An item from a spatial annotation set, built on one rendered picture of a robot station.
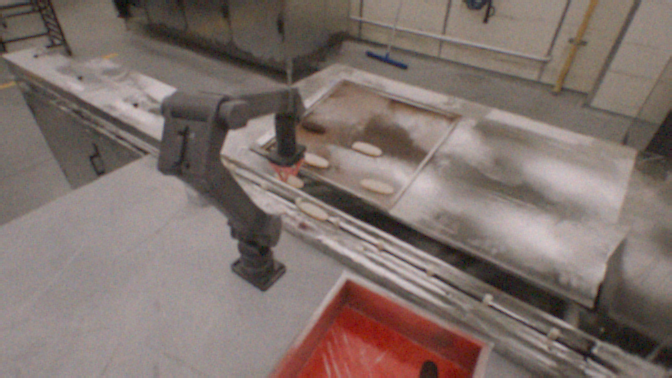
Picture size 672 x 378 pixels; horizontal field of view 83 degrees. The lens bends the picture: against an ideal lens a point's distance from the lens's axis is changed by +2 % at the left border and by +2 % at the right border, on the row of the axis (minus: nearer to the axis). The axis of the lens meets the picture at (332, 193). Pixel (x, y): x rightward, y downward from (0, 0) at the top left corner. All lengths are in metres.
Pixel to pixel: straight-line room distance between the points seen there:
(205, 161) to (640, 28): 3.86
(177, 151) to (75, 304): 0.59
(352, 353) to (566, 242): 0.60
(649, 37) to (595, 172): 2.89
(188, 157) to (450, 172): 0.82
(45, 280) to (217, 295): 0.42
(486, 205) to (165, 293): 0.86
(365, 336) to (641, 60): 3.67
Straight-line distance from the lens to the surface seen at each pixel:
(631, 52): 4.16
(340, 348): 0.86
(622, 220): 1.44
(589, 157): 1.37
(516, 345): 0.91
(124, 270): 1.10
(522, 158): 1.29
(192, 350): 0.90
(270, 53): 3.96
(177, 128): 0.59
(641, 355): 0.73
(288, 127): 0.96
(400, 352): 0.87
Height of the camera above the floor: 1.58
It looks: 39 degrees down
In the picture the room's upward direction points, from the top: 2 degrees clockwise
